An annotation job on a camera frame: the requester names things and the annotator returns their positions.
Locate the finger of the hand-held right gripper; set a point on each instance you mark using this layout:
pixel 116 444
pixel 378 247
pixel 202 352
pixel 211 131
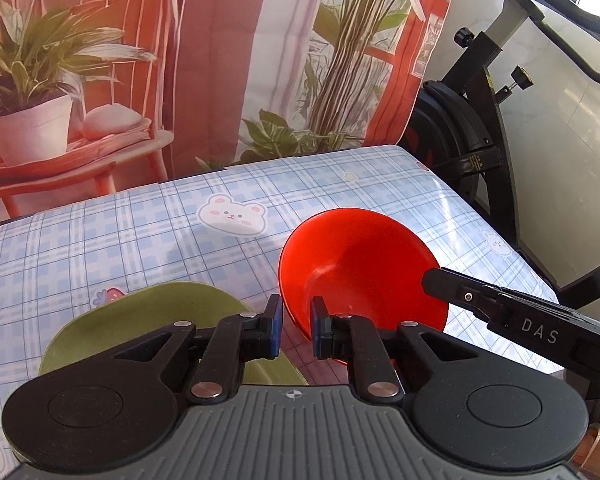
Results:
pixel 450 282

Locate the green square plate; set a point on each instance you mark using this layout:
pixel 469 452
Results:
pixel 155 305

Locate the red plastic bowl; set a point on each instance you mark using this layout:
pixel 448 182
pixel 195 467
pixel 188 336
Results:
pixel 360 260

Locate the black exercise bike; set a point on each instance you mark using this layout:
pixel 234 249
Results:
pixel 470 125

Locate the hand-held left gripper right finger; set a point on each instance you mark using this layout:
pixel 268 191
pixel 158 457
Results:
pixel 319 327

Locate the printed room scene backdrop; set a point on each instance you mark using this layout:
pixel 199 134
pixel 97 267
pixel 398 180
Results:
pixel 220 60

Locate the blue plaid tablecloth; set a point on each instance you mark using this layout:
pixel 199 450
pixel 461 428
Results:
pixel 155 240

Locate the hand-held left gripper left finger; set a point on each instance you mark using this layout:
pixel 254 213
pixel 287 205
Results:
pixel 275 327

